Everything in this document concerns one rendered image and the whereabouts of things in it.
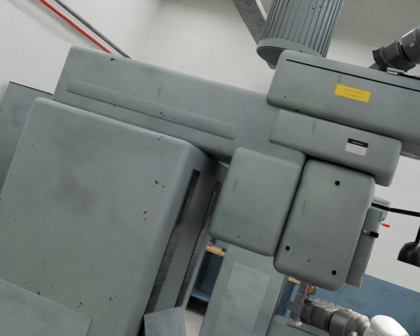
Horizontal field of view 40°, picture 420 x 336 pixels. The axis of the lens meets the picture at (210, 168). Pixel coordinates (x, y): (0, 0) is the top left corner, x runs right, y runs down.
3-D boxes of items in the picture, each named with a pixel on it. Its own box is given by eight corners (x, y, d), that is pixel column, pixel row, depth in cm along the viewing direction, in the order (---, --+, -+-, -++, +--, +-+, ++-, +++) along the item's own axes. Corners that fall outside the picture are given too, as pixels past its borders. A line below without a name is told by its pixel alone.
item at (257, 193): (285, 259, 170) (311, 176, 172) (271, 259, 147) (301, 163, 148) (227, 238, 176) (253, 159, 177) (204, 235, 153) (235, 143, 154)
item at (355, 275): (360, 287, 153) (383, 213, 154) (360, 288, 149) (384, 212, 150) (345, 282, 154) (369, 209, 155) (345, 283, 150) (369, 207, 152)
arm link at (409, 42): (375, 70, 151) (414, 47, 142) (370, 42, 155) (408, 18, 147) (403, 88, 158) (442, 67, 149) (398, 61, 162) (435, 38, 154)
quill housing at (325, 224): (344, 291, 162) (378, 185, 164) (339, 295, 142) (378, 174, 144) (281, 269, 168) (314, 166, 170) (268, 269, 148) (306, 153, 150)
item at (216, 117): (307, 189, 170) (327, 125, 171) (297, 178, 149) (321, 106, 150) (83, 119, 195) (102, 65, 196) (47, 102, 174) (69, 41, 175)
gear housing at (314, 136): (389, 189, 165) (400, 156, 165) (392, 177, 142) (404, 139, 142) (280, 157, 175) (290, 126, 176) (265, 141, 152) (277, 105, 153)
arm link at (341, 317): (326, 297, 158) (366, 313, 150) (315, 331, 157) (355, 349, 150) (305, 294, 148) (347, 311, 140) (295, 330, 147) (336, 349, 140)
